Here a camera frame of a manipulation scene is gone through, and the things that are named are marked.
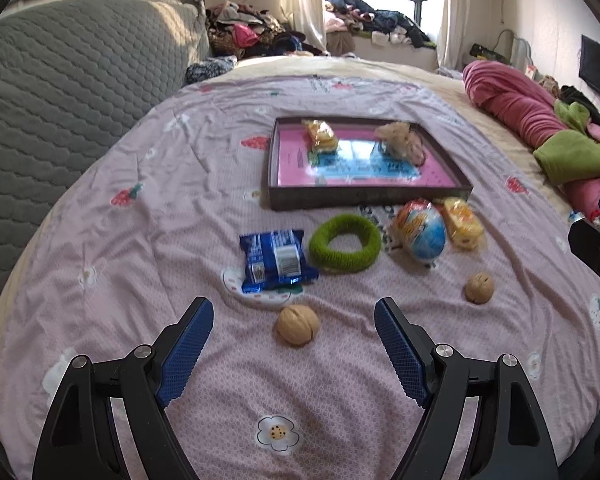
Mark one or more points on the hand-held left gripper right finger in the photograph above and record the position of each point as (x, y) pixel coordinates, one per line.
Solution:
(400, 355)

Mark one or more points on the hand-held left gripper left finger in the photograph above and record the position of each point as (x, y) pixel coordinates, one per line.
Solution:
(187, 350)

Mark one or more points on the walnut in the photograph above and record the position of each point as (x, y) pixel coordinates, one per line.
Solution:
(479, 288)
(297, 325)

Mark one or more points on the egg-shaped toy packet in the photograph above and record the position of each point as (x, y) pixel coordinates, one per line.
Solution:
(422, 232)

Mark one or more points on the blue snack packet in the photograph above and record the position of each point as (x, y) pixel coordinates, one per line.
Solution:
(275, 260)

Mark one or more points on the brown shallow cardboard box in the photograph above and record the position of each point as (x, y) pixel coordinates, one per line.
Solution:
(365, 200)

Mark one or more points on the colourful snack packet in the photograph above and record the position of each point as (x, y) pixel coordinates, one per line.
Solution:
(577, 216)

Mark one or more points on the green blanket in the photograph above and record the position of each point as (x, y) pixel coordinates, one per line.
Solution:
(570, 155)

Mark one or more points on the dark clothes heap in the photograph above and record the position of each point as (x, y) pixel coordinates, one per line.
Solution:
(580, 97)

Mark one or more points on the pink printed bedsheet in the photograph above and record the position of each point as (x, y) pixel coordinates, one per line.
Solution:
(180, 235)

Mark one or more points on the yellow wrapped cake packet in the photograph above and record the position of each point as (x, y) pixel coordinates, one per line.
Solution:
(321, 137)
(462, 222)

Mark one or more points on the pink blanket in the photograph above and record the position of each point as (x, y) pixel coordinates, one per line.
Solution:
(505, 95)

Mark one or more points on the pink and blue book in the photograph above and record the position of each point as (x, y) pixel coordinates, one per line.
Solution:
(360, 162)

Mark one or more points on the black patterned bag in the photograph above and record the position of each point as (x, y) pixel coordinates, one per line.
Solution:
(485, 51)

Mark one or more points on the beige mesh pouch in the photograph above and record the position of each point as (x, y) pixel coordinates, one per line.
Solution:
(400, 140)

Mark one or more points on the beige bed cover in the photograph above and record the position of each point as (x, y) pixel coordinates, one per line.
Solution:
(380, 70)

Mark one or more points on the dark patterned cloth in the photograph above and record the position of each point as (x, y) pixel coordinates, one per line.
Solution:
(210, 70)

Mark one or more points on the grey quilted headboard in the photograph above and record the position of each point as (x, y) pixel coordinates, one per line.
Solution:
(80, 85)

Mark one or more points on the heap of windowsill clothes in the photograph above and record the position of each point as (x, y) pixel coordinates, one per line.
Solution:
(380, 22)

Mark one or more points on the pile of clothes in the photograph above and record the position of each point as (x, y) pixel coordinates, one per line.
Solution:
(260, 30)

